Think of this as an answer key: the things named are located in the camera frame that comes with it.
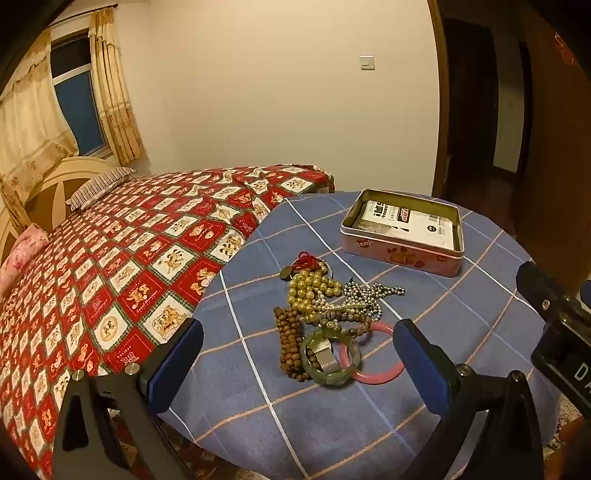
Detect printed paper sheet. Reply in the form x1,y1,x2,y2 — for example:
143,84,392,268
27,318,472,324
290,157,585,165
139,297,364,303
355,200,455,250

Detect dark metallic bead necklace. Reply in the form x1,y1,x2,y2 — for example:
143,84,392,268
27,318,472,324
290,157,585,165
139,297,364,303
342,281,407,323

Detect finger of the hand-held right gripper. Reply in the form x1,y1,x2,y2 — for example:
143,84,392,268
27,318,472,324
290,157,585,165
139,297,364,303
516,261,580,324

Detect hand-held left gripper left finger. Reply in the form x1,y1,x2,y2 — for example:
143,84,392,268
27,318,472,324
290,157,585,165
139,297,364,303
48,318,205,480

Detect pink tin box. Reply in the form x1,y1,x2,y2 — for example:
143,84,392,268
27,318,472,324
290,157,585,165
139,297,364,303
340,189,465,278

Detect pink bangle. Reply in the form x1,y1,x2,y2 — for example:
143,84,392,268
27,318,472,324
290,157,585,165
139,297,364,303
333,322,407,384

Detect wide yellow floral curtain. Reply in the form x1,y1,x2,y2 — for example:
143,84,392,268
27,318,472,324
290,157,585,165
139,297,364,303
0,30,80,222

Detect stone bead bracelet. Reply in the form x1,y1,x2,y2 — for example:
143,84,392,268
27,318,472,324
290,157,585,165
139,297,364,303
318,309,376,343

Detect small silver bead bracelet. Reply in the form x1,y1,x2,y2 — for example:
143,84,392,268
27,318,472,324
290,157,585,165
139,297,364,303
302,298,370,320

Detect red printed bedspread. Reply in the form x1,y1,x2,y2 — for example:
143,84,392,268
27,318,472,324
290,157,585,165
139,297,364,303
0,164,335,480

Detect gold pearl bead necklace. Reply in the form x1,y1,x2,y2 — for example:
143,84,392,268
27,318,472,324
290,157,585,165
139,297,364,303
287,270,343,324

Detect silver metal ring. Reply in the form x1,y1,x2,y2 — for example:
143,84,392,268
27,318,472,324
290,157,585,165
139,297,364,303
307,337,341,373

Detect wooden door frame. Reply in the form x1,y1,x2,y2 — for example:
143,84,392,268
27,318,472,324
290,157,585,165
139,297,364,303
427,0,455,198

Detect pink floral pillow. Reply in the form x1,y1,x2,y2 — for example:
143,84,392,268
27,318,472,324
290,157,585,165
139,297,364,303
0,224,51,296

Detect striped pillow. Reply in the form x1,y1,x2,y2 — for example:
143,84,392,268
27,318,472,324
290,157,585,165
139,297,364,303
67,167,138,212

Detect wooden door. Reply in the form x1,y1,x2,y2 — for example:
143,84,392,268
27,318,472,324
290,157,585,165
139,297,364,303
512,0,591,282

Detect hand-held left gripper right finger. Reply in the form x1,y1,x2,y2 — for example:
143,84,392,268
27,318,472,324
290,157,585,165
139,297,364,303
393,318,546,480

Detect blue checked tablecloth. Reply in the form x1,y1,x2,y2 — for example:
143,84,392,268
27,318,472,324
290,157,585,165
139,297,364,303
159,190,561,480

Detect brown wooden bead bracelet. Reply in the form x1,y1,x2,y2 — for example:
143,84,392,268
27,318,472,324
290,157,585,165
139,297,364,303
273,305,312,383

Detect cream wooden headboard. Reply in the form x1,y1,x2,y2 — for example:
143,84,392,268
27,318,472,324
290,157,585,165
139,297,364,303
0,156,122,264

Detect red cord pendant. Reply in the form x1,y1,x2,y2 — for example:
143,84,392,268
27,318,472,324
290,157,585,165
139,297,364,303
277,251,342,283

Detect green jade bangle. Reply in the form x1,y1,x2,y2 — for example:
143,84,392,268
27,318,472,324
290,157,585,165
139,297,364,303
299,330,363,385

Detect window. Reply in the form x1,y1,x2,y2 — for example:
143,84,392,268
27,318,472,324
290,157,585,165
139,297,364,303
50,28,112,158

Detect narrow yellow floral curtain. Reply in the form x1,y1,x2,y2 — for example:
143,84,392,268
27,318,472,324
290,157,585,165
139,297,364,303
88,7,146,164

